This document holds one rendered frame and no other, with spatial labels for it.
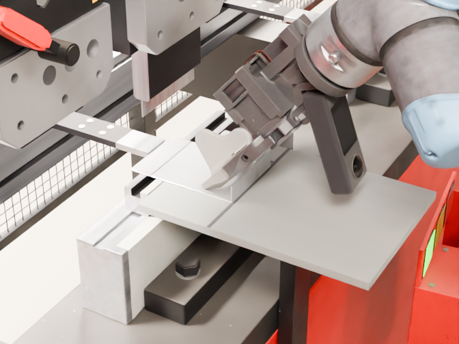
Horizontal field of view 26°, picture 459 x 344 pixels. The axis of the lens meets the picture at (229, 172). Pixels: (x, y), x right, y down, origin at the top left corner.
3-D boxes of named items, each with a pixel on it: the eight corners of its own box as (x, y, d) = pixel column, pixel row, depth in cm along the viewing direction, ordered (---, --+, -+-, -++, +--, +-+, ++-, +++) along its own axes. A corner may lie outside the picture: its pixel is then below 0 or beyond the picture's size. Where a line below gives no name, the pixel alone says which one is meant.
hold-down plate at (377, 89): (388, 108, 148) (390, 90, 146) (355, 99, 150) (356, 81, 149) (456, 35, 170) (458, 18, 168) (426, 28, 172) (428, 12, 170)
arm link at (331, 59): (404, 47, 94) (369, 82, 88) (372, 73, 97) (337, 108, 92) (352, -12, 94) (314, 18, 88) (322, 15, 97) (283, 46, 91)
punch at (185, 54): (150, 119, 103) (146, 35, 98) (134, 115, 104) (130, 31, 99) (201, 81, 111) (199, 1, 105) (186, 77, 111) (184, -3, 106)
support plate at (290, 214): (368, 291, 94) (369, 282, 93) (138, 211, 105) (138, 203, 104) (436, 198, 107) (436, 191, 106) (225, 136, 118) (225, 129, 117)
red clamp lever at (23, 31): (10, 5, 68) (84, 48, 77) (-35, -7, 70) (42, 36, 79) (1, 29, 68) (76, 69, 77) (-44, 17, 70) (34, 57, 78)
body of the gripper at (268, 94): (244, 69, 105) (315, 3, 97) (298, 130, 106) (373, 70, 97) (207, 99, 100) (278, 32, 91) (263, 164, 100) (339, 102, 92)
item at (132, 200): (148, 217, 108) (147, 194, 106) (125, 209, 109) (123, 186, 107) (240, 136, 122) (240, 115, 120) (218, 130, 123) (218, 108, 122)
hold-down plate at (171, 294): (185, 327, 107) (184, 305, 105) (143, 310, 109) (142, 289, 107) (309, 193, 129) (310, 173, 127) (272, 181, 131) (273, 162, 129)
